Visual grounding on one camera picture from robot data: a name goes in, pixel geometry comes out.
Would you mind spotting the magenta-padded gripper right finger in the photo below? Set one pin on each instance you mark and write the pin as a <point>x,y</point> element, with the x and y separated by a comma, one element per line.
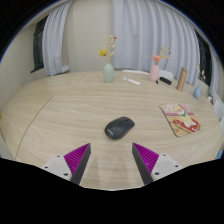
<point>160,166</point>

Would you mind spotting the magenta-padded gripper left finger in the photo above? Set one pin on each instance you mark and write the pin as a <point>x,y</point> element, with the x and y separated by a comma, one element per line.
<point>63,166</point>

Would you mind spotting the black computer mouse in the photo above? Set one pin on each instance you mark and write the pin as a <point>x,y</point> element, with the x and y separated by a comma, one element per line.
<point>119,128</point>

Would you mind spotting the blue vase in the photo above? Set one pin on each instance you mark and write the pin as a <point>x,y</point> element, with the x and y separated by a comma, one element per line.
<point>197,92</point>

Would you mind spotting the bronze thermos bottle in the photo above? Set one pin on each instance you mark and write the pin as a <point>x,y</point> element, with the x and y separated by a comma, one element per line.
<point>181,79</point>

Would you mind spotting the white remote control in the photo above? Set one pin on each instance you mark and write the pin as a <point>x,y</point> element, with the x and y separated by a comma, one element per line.
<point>131,81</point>

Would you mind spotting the pink vase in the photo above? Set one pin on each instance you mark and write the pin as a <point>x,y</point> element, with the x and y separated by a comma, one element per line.
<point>154,73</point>

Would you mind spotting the pale dried flower sprigs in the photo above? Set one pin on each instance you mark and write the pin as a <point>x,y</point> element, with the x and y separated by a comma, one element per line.
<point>201,75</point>

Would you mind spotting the narrow white curtain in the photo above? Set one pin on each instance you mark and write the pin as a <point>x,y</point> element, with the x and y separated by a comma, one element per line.
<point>53,43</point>
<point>213,78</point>

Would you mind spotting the pale green vase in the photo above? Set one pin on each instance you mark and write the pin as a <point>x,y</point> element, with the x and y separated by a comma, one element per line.
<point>108,74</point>

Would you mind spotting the dark window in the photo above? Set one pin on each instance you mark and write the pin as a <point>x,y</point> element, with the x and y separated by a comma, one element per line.
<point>38,46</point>
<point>204,60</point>

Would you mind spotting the yellow dried flowers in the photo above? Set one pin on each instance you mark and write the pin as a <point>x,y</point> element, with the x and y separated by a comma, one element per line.
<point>103,52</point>

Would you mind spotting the wide white curtain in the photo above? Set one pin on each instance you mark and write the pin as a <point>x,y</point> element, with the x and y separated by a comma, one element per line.
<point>146,33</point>

